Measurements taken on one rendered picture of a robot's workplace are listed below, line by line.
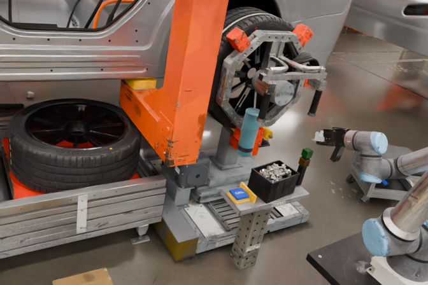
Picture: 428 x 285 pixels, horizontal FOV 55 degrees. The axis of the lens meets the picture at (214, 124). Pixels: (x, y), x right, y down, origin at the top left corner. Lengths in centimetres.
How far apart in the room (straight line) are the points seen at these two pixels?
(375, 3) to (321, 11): 188
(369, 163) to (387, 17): 285
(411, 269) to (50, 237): 156
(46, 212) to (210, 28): 105
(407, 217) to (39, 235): 152
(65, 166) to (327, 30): 187
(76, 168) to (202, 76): 73
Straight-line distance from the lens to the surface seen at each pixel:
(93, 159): 199
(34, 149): 205
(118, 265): 217
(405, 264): 199
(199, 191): 246
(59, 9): 286
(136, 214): 213
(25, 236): 202
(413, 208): 169
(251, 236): 212
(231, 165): 259
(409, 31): 448
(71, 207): 197
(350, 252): 214
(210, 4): 168
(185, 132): 186
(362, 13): 474
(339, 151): 201
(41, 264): 219
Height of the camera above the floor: 157
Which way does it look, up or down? 26 degrees down
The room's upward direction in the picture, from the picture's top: 12 degrees clockwise
